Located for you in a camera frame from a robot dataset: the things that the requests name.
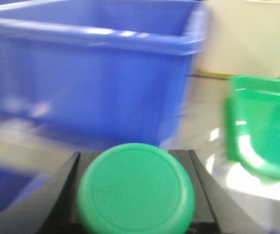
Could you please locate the cream plastic basket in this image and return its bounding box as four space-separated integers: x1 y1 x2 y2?
196 0 280 78

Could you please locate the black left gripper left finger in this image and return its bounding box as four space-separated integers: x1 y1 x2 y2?
0 152 100 234

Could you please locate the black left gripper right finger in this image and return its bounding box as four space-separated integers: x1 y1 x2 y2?
169 150 253 234

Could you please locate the upper blue stacking crate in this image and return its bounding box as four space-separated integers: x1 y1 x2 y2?
0 0 207 145

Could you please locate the green push button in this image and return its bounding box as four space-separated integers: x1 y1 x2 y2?
77 143 195 234

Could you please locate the green plastic tray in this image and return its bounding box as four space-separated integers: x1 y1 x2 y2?
224 75 280 180

